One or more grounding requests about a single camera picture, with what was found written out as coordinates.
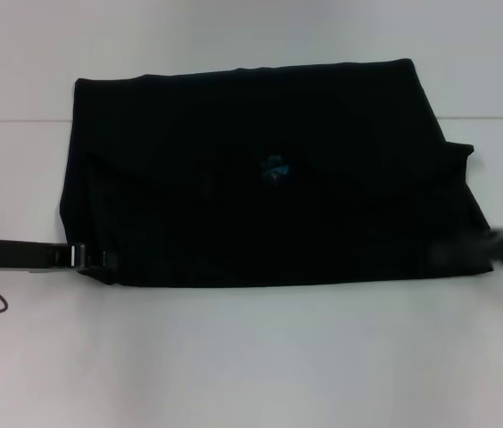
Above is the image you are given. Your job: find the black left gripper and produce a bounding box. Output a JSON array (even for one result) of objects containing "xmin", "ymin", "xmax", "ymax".
[{"xmin": 0, "ymin": 239, "xmax": 120, "ymax": 274}]

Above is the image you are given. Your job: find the black shirt with FREE print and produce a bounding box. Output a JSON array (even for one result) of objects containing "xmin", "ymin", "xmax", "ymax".
[{"xmin": 58, "ymin": 57, "xmax": 497, "ymax": 289}]

